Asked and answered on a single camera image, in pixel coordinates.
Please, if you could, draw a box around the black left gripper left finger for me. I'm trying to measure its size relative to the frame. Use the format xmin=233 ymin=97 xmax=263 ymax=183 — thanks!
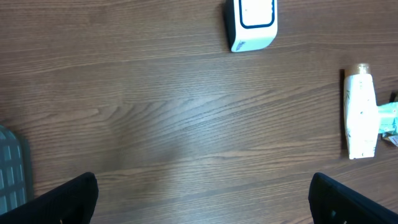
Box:
xmin=1 ymin=172 xmax=99 ymax=224

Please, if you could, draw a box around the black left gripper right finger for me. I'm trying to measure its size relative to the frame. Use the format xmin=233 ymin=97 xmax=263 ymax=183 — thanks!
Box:
xmin=308 ymin=172 xmax=397 ymax=224

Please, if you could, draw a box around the white tube with gold cap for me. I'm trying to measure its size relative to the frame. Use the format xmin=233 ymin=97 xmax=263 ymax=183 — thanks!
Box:
xmin=343 ymin=63 xmax=380 ymax=159

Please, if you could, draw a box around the teal snack packet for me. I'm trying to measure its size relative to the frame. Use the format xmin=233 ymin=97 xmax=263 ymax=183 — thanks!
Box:
xmin=377 ymin=102 xmax=397 ymax=135

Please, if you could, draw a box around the green yellow snack packet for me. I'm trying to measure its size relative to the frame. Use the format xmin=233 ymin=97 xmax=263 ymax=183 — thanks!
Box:
xmin=382 ymin=91 xmax=397 ymax=146

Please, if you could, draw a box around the white barcode scanner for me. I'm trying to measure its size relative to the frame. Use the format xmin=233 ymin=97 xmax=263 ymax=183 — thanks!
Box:
xmin=223 ymin=0 xmax=278 ymax=53

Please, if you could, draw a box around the grey plastic mesh basket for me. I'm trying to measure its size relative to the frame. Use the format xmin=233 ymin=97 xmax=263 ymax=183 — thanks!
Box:
xmin=1 ymin=126 xmax=33 ymax=214

